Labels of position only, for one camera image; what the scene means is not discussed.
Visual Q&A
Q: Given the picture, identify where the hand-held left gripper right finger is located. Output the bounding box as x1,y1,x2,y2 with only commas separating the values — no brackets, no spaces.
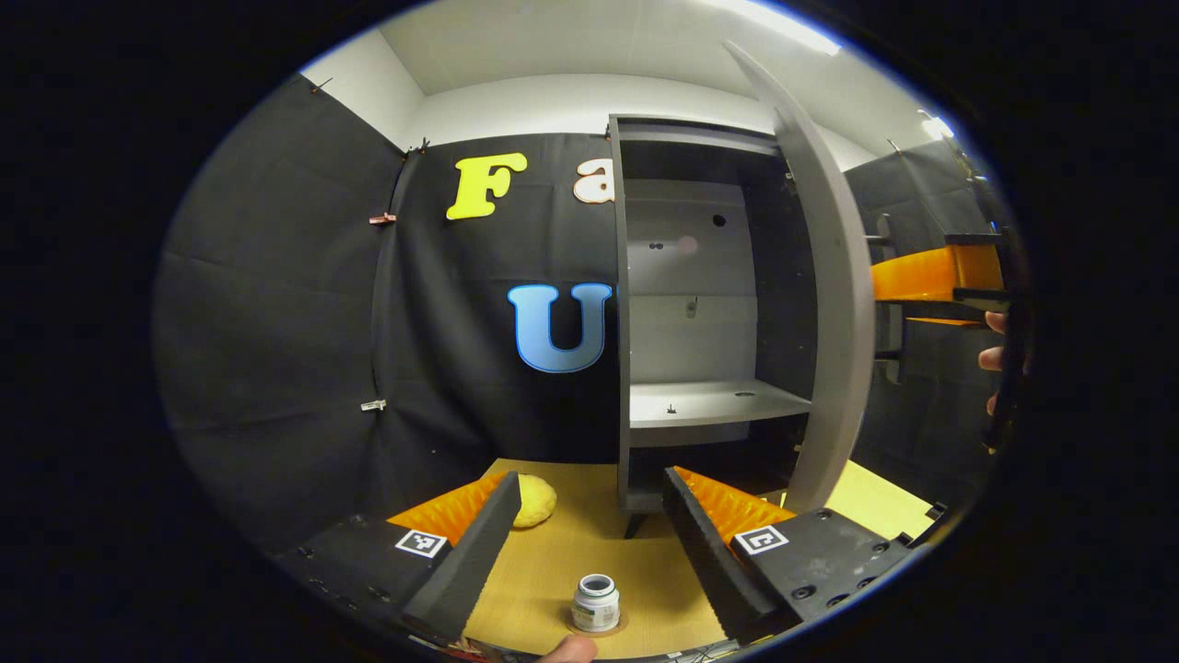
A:
661,465,927,646

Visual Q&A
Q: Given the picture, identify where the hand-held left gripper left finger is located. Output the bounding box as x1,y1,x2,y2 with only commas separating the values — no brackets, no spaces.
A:
276,471,523,646

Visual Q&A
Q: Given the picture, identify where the black door handle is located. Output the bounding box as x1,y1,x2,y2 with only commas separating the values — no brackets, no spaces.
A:
866,214,910,384

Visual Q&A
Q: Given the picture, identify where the beige cabinet door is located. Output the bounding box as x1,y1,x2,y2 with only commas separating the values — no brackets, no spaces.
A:
723,39,876,515

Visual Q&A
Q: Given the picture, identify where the brown round coaster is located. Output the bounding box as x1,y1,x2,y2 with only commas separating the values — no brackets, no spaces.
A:
564,612,630,638

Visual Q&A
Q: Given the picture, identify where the white green label bottle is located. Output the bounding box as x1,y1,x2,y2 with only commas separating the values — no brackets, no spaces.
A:
571,573,621,634

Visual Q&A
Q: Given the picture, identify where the grey cabinet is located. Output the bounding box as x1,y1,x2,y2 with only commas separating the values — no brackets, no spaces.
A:
608,113,817,540

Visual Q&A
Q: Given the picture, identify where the white cabinet shelf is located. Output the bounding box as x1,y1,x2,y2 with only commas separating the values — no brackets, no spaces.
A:
629,379,813,430

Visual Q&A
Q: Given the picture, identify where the yellow lumpy object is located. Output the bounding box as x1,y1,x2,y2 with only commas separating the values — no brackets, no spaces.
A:
511,473,558,529

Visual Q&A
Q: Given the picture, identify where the black backdrop cloth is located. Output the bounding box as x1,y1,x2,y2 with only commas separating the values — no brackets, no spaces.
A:
152,74,1023,553

